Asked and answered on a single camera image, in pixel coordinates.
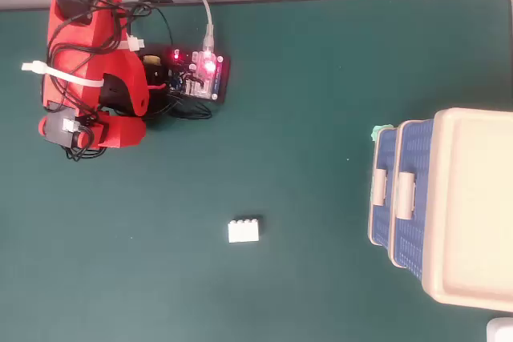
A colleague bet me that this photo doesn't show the white object corner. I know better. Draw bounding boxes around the white object corner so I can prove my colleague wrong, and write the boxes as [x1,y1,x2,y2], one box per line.
[487,317,513,342]

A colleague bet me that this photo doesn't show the white toy brick cube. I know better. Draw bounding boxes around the white toy brick cube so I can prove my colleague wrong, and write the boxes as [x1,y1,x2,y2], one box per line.
[227,217,261,244]

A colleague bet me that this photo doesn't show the beige plastic drawer cabinet frame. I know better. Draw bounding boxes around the beige plastic drawer cabinet frame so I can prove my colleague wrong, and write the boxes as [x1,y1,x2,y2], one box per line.
[367,107,513,313]

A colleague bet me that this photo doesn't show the dark green table mat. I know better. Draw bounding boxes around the dark green table mat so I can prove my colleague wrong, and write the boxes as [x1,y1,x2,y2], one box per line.
[0,0,513,342]

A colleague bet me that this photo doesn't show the long white zip tie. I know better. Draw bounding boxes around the long white zip tie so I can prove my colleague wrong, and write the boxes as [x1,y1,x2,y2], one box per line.
[22,60,106,89]

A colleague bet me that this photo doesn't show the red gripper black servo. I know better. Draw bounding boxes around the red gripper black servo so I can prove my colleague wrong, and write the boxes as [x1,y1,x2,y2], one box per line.
[38,113,147,150]

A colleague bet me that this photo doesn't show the green putty blob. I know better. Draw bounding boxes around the green putty blob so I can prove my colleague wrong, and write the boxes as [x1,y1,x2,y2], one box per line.
[370,123,393,143]

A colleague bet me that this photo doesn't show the white USB cable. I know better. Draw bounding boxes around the white USB cable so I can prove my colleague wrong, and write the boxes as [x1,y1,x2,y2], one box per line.
[200,0,217,54]

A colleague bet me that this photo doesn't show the controller circuit board with LEDs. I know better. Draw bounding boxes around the controller circuit board with LEDs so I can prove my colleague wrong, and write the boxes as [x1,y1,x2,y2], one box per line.
[168,49,225,101]

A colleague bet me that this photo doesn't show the blue woven drawer beige handle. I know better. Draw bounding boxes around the blue woven drawer beige handle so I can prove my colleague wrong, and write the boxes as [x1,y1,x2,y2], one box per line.
[370,127,400,247]
[394,119,436,283]

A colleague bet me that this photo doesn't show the electronics control board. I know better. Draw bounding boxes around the electronics control board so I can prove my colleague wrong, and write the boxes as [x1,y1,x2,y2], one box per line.
[142,45,232,105]

